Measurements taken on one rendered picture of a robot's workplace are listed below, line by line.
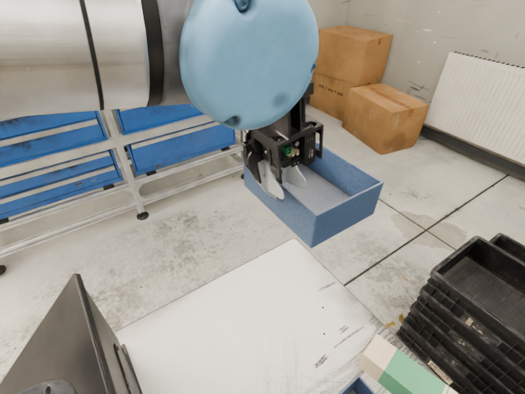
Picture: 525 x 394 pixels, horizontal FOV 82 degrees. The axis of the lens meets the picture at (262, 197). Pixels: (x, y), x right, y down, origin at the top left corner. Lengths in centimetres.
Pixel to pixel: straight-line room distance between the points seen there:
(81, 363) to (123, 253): 151
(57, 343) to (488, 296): 126
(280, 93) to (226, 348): 69
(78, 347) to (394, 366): 59
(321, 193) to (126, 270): 152
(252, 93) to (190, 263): 173
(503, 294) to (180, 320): 110
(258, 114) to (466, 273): 128
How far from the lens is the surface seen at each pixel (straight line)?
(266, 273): 90
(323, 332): 83
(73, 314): 61
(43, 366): 67
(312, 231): 46
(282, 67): 16
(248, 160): 43
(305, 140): 39
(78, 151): 188
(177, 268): 186
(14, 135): 187
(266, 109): 17
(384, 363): 76
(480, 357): 131
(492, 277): 143
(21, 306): 207
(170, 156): 206
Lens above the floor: 143
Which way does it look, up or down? 40 degrees down
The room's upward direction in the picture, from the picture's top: straight up
